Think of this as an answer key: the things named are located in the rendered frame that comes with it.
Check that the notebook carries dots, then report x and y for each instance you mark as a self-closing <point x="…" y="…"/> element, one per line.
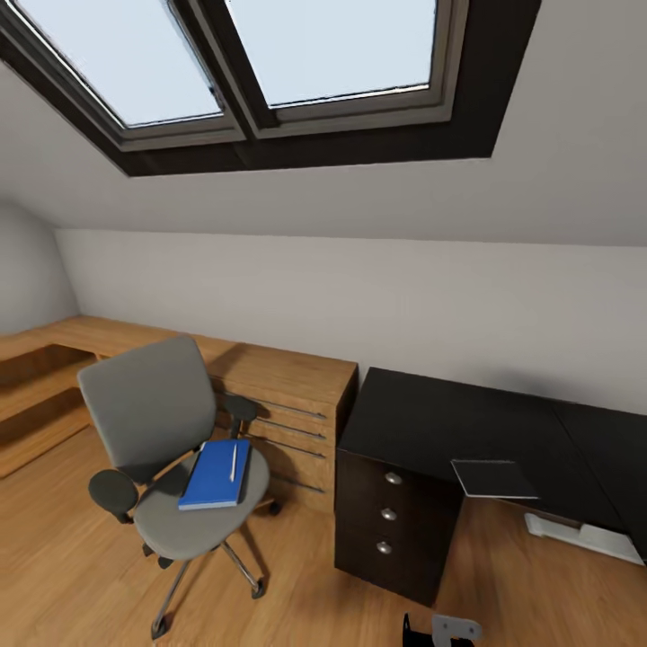
<point x="492" y="479"/>

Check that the folder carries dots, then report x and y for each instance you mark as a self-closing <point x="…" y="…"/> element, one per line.
<point x="209" y="485"/>

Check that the cabinet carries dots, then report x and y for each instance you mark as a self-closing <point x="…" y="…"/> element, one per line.
<point x="303" y="405"/>
<point x="394" y="528"/>

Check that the swivel chair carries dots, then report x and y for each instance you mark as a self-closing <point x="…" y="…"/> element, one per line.
<point x="151" y="406"/>

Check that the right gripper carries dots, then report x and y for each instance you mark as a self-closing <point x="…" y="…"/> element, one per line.
<point x="414" y="639"/>

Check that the fixed window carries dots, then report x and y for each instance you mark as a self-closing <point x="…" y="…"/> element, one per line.
<point x="167" y="87"/>

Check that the desk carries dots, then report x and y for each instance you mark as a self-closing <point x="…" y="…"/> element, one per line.
<point x="587" y="464"/>

